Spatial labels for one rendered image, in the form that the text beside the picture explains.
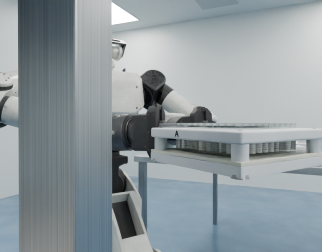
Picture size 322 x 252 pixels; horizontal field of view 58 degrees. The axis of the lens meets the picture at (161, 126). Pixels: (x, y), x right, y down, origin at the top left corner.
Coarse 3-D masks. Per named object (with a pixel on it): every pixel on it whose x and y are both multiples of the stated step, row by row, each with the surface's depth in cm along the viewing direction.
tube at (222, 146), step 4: (220, 124) 50; (224, 124) 50; (220, 128) 50; (224, 128) 50; (220, 144) 50; (224, 144) 50; (220, 148) 50; (224, 148) 50; (220, 152) 50; (224, 152) 50
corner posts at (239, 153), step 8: (160, 144) 60; (232, 144) 44; (240, 144) 43; (248, 144) 43; (312, 144) 55; (320, 144) 55; (232, 152) 44; (240, 152) 43; (248, 152) 44; (312, 152) 55; (320, 152) 55; (232, 160) 44; (240, 160) 43; (248, 160) 44
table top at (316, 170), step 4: (136, 156) 175; (140, 156) 174; (144, 156) 173; (148, 156) 172; (136, 160) 175; (140, 160) 174; (144, 160) 173; (148, 160) 171; (304, 168) 132; (308, 168) 131; (312, 168) 131; (316, 168) 130; (320, 168) 129; (284, 172) 136; (288, 172) 135; (292, 172) 135; (296, 172) 134; (300, 172) 133; (304, 172) 132; (308, 172) 131; (312, 172) 131; (316, 172) 130; (320, 172) 129
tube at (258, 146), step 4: (256, 124) 50; (260, 124) 50; (256, 128) 50; (260, 128) 50; (256, 144) 51; (260, 144) 50; (256, 148) 51; (260, 148) 50; (256, 152) 51; (260, 152) 50
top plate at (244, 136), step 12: (156, 132) 60; (168, 132) 57; (180, 132) 54; (192, 132) 51; (204, 132) 48; (216, 132) 46; (228, 132) 44; (240, 132) 42; (252, 132) 43; (264, 132) 45; (276, 132) 47; (288, 132) 49; (300, 132) 51; (312, 132) 53
